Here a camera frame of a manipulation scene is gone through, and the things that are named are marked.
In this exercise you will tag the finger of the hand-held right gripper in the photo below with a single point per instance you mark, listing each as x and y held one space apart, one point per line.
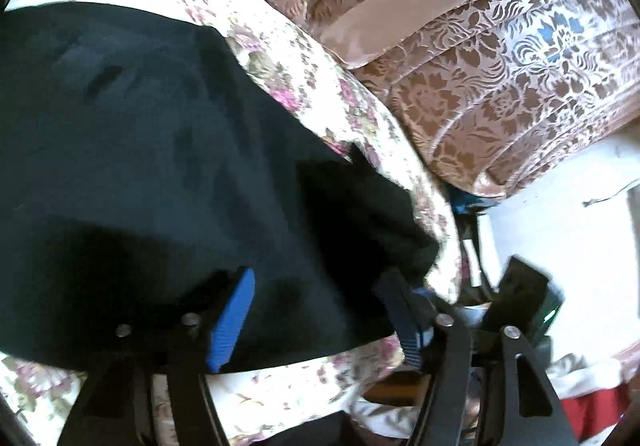
425 295

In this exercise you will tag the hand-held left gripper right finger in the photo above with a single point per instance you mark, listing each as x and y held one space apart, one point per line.
400 316

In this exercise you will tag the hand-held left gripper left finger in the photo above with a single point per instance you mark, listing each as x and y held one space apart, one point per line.
231 321

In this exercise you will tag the black pants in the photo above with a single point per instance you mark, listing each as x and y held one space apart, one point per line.
150 186

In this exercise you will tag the white cloth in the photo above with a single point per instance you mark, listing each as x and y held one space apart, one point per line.
585 371

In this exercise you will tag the blue object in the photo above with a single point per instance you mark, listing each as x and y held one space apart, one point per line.
462 201

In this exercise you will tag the red cloth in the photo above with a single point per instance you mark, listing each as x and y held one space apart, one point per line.
595 408

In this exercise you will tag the brown floral curtain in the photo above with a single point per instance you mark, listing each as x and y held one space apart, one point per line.
470 76

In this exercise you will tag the floral bed sheet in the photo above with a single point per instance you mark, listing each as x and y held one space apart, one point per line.
320 76

